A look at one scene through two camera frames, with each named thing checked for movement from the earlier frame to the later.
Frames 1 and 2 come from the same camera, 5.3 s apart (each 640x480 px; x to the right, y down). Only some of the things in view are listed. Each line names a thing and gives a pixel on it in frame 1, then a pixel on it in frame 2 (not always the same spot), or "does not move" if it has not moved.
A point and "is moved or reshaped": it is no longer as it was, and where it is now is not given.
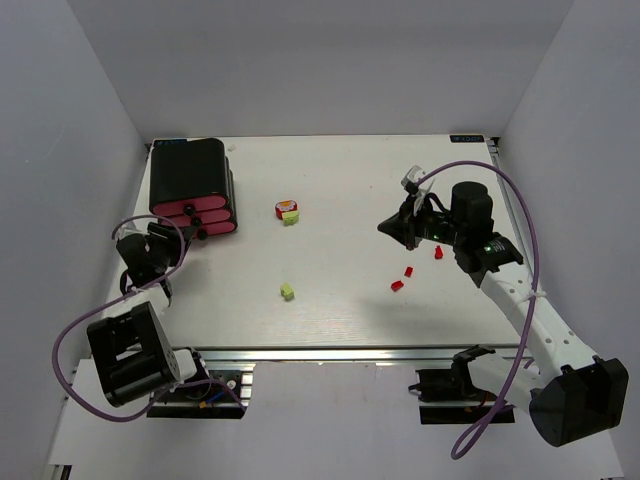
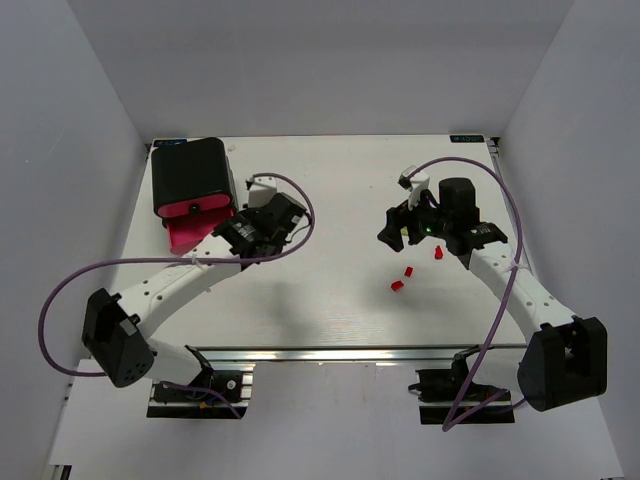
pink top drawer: [190, 207] does not move
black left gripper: [167, 239] -> [288, 210]
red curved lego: [395, 286] does not move
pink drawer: [196, 218] is moved or reshaped
